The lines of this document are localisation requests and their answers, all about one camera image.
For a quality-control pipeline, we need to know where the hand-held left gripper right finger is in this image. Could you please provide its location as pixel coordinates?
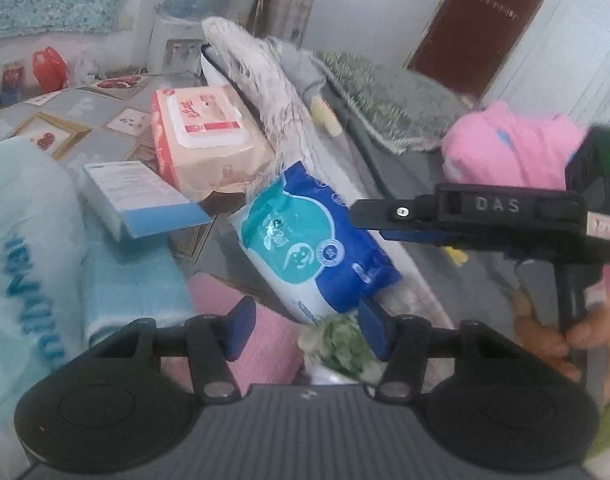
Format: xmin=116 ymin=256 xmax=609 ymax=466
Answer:
xmin=359 ymin=299 xmax=513 ymax=403

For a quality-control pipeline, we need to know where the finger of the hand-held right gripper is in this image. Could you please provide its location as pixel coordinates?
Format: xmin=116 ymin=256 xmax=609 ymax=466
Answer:
xmin=349 ymin=195 xmax=451 ymax=246

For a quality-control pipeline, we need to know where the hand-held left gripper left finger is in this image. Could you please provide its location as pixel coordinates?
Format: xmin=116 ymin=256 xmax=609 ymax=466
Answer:
xmin=92 ymin=296 xmax=258 ymax=403

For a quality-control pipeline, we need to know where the pink towel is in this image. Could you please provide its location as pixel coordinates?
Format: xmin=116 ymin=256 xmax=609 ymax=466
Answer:
xmin=187 ymin=272 xmax=306 ymax=396

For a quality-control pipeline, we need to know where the blue tissue pack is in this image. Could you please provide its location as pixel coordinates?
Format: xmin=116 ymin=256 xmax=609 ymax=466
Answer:
xmin=227 ymin=160 xmax=403 ymax=326

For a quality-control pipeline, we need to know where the blue white carton box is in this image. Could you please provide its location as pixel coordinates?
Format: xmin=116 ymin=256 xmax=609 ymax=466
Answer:
xmin=81 ymin=160 xmax=215 ymax=242

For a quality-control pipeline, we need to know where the person's right hand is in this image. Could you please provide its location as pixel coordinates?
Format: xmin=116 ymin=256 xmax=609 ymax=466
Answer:
xmin=514 ymin=295 xmax=607 ymax=401

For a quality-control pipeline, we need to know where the grey blanket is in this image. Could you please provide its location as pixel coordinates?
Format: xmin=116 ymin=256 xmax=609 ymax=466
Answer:
xmin=280 ymin=40 xmax=568 ymax=311

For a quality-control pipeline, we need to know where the pale yellow plastic piece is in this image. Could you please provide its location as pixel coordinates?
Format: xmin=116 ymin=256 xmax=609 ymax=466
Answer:
xmin=310 ymin=97 xmax=343 ymax=137

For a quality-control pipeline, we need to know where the green patterned cushion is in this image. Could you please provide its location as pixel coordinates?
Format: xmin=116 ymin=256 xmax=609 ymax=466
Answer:
xmin=310 ymin=50 xmax=481 ymax=156

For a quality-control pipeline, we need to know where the white fuzzy blanket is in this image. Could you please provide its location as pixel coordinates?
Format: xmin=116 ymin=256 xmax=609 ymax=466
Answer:
xmin=201 ymin=16 xmax=371 ymax=201

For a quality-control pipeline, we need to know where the pink wet wipes pack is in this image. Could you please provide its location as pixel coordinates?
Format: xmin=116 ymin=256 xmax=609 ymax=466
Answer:
xmin=151 ymin=85 xmax=276 ymax=201

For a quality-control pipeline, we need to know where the brown door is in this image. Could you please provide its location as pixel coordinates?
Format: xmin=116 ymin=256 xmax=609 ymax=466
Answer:
xmin=405 ymin=0 xmax=556 ymax=101

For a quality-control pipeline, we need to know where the plaid wallpaper roll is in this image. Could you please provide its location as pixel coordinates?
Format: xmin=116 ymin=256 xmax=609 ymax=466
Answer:
xmin=265 ymin=0 xmax=322 ymax=51

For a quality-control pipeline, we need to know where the white plastic bag teal print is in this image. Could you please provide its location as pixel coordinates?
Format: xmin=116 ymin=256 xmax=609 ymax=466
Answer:
xmin=0 ymin=137 xmax=93 ymax=396

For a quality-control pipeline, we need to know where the white water dispenser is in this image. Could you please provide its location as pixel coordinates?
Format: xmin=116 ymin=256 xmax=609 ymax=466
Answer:
xmin=147 ymin=12 xmax=211 ymax=75

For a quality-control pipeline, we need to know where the small white plastic bag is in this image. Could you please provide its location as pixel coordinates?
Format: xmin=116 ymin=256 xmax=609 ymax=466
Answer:
xmin=75 ymin=55 xmax=98 ymax=82

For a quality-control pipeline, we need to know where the red plastic bag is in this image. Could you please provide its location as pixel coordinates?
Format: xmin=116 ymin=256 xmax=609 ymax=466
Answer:
xmin=32 ymin=47 xmax=68 ymax=91

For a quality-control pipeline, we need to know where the small red box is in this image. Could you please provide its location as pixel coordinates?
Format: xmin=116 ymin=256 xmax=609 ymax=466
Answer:
xmin=2 ymin=60 xmax=26 ymax=93

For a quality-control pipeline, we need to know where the black strap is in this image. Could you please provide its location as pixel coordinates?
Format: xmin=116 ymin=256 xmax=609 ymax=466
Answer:
xmin=200 ymin=42 xmax=236 ymax=86

